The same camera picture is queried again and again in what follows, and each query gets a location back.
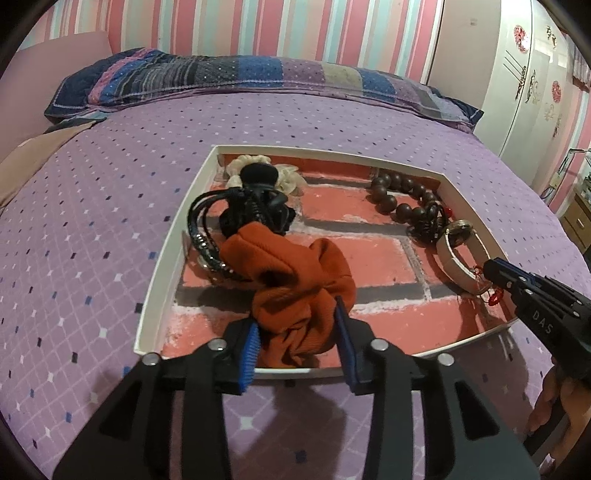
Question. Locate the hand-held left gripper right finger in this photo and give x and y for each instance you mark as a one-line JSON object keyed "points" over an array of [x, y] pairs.
{"points": [[346, 346]]}

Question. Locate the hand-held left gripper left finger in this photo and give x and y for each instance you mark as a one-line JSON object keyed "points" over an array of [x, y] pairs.
{"points": [[247, 355]]}

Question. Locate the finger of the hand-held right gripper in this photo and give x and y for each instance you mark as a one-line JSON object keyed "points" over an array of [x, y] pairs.
{"points": [[503, 281], [531, 279]]}

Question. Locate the silver bangle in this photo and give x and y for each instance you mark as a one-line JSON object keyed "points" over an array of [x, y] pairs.
{"points": [[455, 263]]}

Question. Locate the brick-pattern jewelry tray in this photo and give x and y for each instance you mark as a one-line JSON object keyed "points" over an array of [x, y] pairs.
{"points": [[369, 277]]}

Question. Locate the orange fabric scrunchie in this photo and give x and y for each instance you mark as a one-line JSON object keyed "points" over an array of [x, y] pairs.
{"points": [[295, 290]]}

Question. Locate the black claw hair clip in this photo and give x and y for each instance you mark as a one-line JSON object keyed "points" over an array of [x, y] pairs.
{"points": [[258, 203]]}

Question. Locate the person's right hand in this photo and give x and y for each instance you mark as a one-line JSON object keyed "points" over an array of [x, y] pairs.
{"points": [[577, 415]]}

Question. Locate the wooden nightstand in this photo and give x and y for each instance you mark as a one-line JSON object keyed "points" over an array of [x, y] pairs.
{"points": [[579, 219]]}

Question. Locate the cream scrunchie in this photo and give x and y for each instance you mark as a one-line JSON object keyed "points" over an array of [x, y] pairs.
{"points": [[286, 177]]}

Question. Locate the white wardrobe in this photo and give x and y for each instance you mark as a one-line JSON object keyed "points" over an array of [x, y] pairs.
{"points": [[512, 78]]}

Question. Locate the window valance curtain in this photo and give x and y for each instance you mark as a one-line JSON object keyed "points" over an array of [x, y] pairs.
{"points": [[582, 64]]}

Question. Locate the striped patchwork pillow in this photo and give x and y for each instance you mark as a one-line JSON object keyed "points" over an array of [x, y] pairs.
{"points": [[258, 76]]}

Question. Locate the brown folded cloth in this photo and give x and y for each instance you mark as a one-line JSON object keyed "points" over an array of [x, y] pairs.
{"points": [[37, 157]]}

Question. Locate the pink headboard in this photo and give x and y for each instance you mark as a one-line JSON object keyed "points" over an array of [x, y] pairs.
{"points": [[51, 60]]}

